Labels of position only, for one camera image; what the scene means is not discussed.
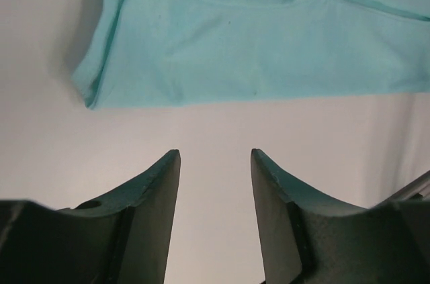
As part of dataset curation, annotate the teal t shirt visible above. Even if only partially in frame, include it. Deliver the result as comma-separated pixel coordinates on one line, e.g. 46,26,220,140
73,0,429,109

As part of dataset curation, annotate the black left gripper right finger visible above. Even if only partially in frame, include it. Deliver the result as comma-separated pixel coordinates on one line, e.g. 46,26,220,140
251,149,429,283

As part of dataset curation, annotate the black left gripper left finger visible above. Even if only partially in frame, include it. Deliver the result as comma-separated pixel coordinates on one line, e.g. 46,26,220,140
1,150,181,283

